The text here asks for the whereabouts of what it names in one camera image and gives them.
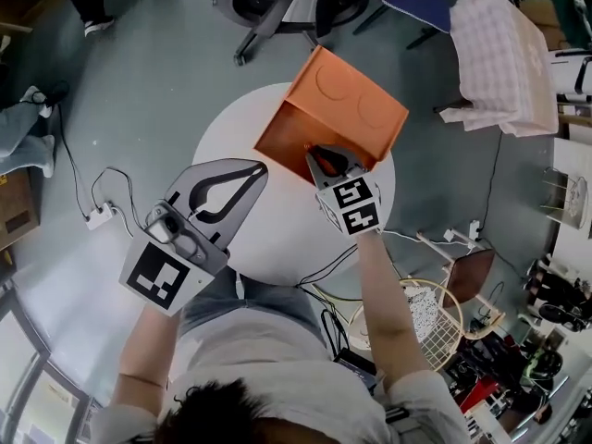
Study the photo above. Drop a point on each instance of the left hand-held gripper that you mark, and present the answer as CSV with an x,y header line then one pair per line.
x,y
159,273

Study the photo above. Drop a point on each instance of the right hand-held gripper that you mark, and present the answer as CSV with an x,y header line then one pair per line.
x,y
356,206

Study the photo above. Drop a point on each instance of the orange box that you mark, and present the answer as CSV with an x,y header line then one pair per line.
x,y
342,100

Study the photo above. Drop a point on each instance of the person's right forearm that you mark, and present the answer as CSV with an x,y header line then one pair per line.
x,y
390,312

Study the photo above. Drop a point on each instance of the person's left forearm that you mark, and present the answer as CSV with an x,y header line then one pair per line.
x,y
148,349

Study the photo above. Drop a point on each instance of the person's grey jeans legs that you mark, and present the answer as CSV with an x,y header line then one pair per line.
x,y
273,294

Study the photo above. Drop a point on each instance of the white power strip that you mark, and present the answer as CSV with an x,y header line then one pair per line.
x,y
472,228
99,214

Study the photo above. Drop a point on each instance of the person's white shirt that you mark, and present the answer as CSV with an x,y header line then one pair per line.
x,y
277,354

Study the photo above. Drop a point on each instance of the black white patterned cushion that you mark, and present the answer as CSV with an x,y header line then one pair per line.
x,y
423,312

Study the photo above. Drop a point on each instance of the brown wooden chair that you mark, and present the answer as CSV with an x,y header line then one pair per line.
x,y
469,273

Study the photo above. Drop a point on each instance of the blue padded chair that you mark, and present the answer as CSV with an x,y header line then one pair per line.
x,y
411,3

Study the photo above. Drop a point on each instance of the cardboard box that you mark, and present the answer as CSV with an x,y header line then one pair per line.
x,y
16,211

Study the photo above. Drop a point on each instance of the table with pink checked cloth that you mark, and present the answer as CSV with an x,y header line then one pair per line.
x,y
504,63

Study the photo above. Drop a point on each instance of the black battery pack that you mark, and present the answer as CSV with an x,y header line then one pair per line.
x,y
356,363

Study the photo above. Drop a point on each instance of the red plastic object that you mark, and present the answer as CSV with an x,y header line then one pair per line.
x,y
481,389

